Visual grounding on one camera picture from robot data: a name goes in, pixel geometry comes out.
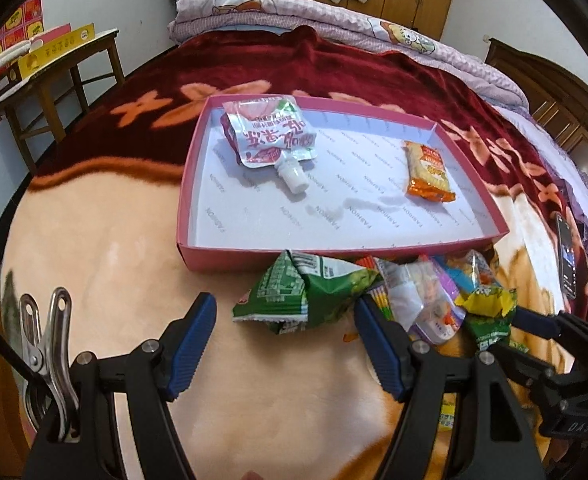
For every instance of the red patterned board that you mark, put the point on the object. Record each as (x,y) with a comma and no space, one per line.
(23,15)

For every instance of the white plastic piece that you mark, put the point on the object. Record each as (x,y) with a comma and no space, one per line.
(16,52)

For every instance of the printed plush blanket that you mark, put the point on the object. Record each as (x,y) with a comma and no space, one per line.
(123,240)

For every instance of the large green snack bag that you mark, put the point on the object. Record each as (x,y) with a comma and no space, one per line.
(294,290)

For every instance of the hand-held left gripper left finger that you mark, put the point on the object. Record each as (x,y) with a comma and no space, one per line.
(193,345)

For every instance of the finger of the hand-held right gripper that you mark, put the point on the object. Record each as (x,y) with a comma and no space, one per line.
(514,360)
(534,321)

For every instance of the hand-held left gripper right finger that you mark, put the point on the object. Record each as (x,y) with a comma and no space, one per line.
(379,345)

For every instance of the clear snack packet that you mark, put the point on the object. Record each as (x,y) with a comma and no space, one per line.
(409,290)

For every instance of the pink cardboard box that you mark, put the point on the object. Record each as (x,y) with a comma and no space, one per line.
(354,185)

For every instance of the folded pink quilt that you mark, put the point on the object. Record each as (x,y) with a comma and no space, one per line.
(324,15)

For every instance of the dark wooden headboard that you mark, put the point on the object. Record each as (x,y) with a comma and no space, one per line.
(549,90)

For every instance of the black smartphone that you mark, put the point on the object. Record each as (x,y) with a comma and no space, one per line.
(568,260)

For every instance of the orange striped snack packet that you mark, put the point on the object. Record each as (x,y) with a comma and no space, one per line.
(376,280)

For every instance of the colourful snack packet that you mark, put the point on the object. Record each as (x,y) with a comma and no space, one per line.
(474,270)

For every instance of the wooden stool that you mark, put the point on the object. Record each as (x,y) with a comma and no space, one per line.
(68,65)

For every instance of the green yellow snack packet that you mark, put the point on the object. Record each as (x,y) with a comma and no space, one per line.
(489,320)

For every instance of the pink drink pouch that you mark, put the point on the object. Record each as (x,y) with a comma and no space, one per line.
(269,135)

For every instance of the yellow carton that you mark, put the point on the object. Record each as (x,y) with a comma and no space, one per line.
(58,47)

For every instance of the metal spring clip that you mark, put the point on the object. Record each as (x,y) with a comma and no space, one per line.
(48,340)

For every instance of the orange cracker packet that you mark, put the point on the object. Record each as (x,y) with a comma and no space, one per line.
(429,170)

